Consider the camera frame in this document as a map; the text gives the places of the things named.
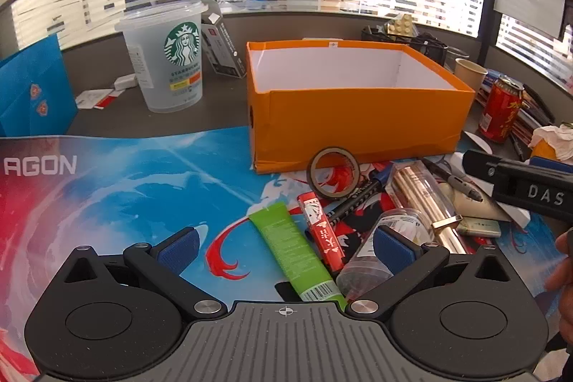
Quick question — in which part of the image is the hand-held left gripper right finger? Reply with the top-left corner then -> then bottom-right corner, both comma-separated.
349,224 -> 507,320

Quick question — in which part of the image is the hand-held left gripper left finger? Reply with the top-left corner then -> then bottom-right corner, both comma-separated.
63,227 -> 227,320

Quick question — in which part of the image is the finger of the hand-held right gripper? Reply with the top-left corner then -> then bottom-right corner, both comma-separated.
530,156 -> 573,174
462,149 -> 503,189

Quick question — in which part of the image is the clear plastic jar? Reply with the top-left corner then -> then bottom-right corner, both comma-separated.
336,207 -> 438,299

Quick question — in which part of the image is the cream lotion bottle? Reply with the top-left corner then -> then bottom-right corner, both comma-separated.
438,182 -> 509,222

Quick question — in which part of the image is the clear gold perfume bottle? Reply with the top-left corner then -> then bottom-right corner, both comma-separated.
389,164 -> 469,256

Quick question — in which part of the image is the red patterned tube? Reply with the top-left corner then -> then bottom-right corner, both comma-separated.
298,193 -> 345,269

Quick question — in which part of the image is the green tube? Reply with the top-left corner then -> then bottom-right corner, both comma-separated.
248,203 -> 348,305

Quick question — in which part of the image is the orange cardboard box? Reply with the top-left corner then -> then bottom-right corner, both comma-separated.
246,41 -> 476,174

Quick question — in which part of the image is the person's right hand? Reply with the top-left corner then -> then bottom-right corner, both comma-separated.
547,227 -> 573,353

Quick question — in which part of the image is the black grey pen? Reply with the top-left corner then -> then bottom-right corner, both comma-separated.
421,158 -> 485,204

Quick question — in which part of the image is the crumpled white tissue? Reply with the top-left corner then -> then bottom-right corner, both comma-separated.
528,121 -> 573,161

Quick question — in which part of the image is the white paper sheet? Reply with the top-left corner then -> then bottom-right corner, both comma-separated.
490,198 -> 534,227

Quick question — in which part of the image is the black pencil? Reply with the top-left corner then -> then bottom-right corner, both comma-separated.
328,180 -> 382,227

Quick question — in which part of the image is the pale green small box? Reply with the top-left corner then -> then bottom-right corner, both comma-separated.
457,217 -> 502,238

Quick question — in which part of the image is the red drink can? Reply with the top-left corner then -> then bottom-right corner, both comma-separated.
478,75 -> 525,144

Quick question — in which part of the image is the blue capped marker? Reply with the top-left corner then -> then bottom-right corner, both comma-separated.
364,163 -> 395,191

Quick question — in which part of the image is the tape roll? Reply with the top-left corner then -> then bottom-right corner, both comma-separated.
310,147 -> 361,199

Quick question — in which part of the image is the printed desk mat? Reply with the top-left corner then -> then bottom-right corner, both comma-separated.
0,127 -> 573,382

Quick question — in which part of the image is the beige paper cup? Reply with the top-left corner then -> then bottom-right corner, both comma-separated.
454,59 -> 489,92

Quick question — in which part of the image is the black mesh organizer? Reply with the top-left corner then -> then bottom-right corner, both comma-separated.
361,24 -> 449,68

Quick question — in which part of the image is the gold pill blister pack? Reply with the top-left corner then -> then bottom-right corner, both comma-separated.
386,15 -> 420,38

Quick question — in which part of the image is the red and white card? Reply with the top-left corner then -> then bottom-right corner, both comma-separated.
74,88 -> 124,110

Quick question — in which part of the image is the clear plastic cup green logo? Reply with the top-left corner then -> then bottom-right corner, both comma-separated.
115,3 -> 211,113

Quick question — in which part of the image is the black and white carton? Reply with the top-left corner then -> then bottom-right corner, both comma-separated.
200,1 -> 247,79

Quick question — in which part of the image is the blue paper bag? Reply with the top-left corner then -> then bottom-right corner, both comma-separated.
0,34 -> 80,137

